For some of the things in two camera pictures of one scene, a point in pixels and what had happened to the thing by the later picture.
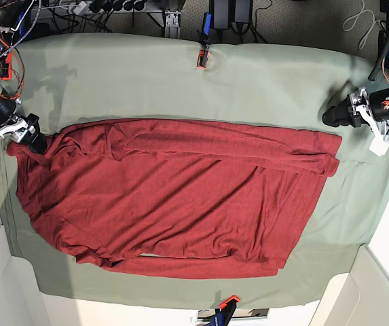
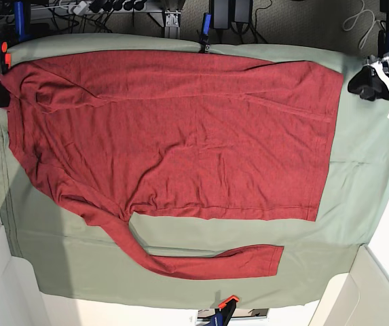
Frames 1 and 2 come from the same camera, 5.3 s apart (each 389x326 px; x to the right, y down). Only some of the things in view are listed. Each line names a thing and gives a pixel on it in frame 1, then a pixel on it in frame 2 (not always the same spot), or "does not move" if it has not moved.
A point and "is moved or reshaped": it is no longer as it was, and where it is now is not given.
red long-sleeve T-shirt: x=176 y=200 is moved or reshaped
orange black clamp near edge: x=225 y=312 does not move
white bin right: x=365 y=296 does not move
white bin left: x=7 y=292 does not move
